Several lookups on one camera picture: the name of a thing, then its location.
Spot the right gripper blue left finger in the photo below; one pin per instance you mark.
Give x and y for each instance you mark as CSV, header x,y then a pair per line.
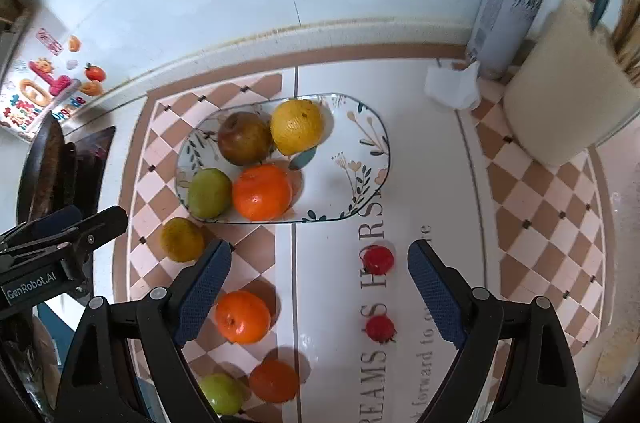
x,y
195,290

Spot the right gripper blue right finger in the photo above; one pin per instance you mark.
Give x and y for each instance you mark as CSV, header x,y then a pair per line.
x,y
445,292

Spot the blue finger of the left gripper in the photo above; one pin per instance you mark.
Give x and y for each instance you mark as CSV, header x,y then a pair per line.
x,y
48,225

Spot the yellow lemon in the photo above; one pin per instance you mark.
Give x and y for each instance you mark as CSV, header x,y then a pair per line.
x,y
182,240

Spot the orange tangerine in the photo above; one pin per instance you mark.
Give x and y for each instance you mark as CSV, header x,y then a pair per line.
x,y
242,317
262,193

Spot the red cherry tomato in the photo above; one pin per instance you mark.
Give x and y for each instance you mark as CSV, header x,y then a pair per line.
x,y
380,329
377,260

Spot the green apple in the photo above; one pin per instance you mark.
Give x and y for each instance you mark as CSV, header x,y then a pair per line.
x,y
209,193
223,393

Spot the dark orange persimmon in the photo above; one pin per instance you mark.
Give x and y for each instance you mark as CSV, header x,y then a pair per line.
x,y
274,381

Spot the green apple front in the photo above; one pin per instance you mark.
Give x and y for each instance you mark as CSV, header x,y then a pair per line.
x,y
223,393

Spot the brown red apple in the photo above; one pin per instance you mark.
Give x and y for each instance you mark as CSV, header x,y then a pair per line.
x,y
244,139

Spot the yellow orange fruit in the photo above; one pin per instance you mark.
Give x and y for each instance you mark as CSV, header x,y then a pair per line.
x,y
296,126

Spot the black frying pan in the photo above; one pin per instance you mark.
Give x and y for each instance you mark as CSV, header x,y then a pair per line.
x,y
40,171

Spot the black gas stove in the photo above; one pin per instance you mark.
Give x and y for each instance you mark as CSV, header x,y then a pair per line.
x,y
81,172

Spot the checkered table runner cloth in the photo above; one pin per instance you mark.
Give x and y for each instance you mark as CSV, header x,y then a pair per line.
x,y
458,180

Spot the floral oval ceramic plate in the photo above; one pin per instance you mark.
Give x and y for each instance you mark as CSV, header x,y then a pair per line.
x,y
331,182

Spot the white crumpled tissue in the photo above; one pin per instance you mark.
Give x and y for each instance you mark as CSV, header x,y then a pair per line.
x,y
455,89

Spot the cream utensil holder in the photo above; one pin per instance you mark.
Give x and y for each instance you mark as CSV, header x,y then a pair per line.
x,y
569,93

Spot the grey spray can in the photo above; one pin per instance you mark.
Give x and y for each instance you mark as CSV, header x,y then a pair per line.
x,y
499,29

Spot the utensils in holder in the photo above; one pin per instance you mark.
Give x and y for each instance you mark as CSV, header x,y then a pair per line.
x,y
621,41

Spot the colourful wall sticker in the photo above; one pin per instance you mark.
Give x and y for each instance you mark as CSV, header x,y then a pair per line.
x,y
52,74

